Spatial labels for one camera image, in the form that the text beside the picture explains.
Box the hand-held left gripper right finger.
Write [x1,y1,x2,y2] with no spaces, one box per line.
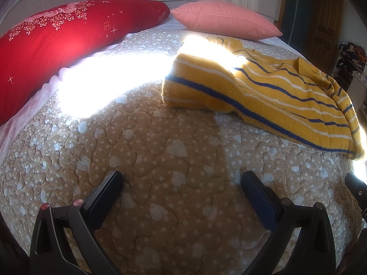
[241,170,336,275]

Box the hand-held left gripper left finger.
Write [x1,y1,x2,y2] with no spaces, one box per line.
[29,170,124,275]

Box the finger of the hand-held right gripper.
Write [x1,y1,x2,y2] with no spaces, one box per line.
[344,171,367,222]

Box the yellow striped knit sweater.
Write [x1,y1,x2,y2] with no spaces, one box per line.
[161,36,365,161]

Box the beige dotted quilt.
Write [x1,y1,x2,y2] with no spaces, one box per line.
[0,25,367,275]

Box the cluttered shelf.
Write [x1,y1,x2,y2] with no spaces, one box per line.
[333,41,367,82]

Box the red floral pillow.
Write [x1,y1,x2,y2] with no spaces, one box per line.
[0,0,171,126]

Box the brown wooden door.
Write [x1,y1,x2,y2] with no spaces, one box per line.
[303,0,344,67]

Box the pink knit pillow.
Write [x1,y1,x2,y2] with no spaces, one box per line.
[170,0,283,40]

